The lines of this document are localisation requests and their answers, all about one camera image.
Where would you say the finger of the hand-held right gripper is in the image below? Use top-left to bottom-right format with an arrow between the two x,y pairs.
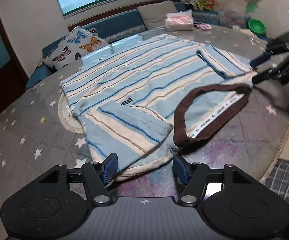
251,66 -> 287,84
249,40 -> 288,68

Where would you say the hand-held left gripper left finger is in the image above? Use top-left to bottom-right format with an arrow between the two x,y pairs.
26,152 -> 118,205

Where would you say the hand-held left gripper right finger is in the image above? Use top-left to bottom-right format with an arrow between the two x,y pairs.
172,154 -> 262,205

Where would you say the blue white striped shirt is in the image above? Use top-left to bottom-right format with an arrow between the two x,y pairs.
59,33 -> 258,182

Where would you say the green plastic bowl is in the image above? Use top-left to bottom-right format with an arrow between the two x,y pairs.
248,19 -> 267,35

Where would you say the clear plastic storage box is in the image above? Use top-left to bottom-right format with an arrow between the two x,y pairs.
218,10 -> 247,29

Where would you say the round woven placemat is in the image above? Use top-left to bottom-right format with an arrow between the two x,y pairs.
58,91 -> 85,133

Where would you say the yellow green plush toy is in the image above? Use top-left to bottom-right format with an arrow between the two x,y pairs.
193,0 -> 208,11

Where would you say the pink tissue pack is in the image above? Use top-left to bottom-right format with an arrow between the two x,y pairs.
165,9 -> 194,31

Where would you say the grey star print tablecloth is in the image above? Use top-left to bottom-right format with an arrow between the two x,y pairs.
0,24 -> 289,230

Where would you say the plaid cloth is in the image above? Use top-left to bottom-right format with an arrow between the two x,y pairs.
259,159 -> 289,205

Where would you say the grey cushion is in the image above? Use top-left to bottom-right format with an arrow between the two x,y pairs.
137,0 -> 178,30

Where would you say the butterfly print pillow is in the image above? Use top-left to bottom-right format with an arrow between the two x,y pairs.
42,26 -> 110,71

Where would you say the brown wooden door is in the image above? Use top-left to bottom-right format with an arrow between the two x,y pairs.
0,0 -> 28,117

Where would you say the blue sofa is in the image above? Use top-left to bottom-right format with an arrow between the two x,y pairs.
26,1 -> 225,90

